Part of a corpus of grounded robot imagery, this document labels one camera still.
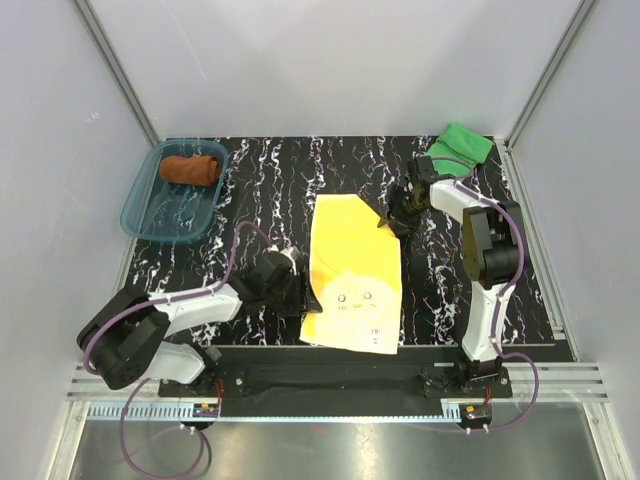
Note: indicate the left aluminium frame post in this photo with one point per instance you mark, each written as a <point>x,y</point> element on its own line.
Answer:
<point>100,39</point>

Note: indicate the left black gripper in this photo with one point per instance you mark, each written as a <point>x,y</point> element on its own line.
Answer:
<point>303,301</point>

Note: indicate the brown towel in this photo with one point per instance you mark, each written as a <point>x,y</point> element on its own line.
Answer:
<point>196,171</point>

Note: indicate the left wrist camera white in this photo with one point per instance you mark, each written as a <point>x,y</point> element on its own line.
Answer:
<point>292,252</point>

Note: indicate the teal transparent plastic bin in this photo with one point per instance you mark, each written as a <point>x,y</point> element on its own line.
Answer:
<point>162,212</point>

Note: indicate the yellow towel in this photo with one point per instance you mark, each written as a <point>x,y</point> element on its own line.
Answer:
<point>355,273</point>

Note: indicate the aluminium frame post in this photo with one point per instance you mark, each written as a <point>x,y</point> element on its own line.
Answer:
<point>569,36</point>
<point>100,39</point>

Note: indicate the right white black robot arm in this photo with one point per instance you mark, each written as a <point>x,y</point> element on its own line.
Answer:
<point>494,252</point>

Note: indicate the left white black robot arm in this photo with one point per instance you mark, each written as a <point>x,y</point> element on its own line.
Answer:
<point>128,339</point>

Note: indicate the right aluminium frame post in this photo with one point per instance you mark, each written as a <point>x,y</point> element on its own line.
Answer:
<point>569,36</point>

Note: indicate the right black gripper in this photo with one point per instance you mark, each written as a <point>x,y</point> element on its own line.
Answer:
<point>406,224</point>

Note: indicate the green towel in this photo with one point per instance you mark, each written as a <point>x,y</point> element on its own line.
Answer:
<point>458,150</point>

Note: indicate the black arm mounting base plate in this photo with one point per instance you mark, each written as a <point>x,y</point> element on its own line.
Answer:
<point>430,371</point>

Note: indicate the aluminium frame rail front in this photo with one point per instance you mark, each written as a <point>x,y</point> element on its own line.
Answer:
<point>518,385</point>

